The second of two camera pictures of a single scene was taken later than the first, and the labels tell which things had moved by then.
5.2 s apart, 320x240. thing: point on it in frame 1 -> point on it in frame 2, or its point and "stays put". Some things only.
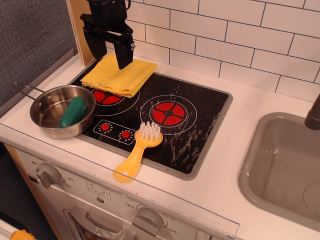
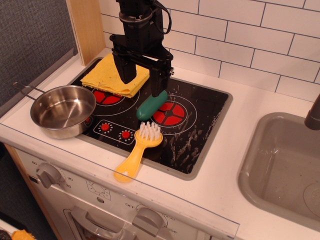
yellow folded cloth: [104, 74] stays put
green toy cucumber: [73, 112] -> [149, 105]
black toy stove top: [190, 116] stays put
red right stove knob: [125, 134] stays put
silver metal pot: [47, 110] stays put
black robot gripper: [109, 17] -> [145, 43]
